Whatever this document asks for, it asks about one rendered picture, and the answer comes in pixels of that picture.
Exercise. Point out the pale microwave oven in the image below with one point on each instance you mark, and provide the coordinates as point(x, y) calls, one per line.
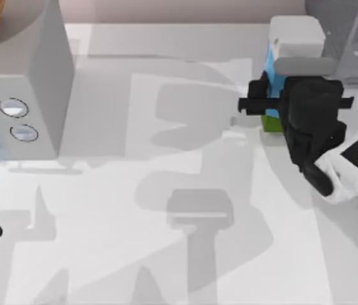
point(44, 79)

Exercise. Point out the large round microwave knob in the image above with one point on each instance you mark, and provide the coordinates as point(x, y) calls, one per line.
point(13, 108)

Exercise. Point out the small round microwave knob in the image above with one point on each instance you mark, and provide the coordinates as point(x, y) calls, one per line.
point(24, 133)

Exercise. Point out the blue white green carton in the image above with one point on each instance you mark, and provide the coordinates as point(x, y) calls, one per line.
point(296, 36)

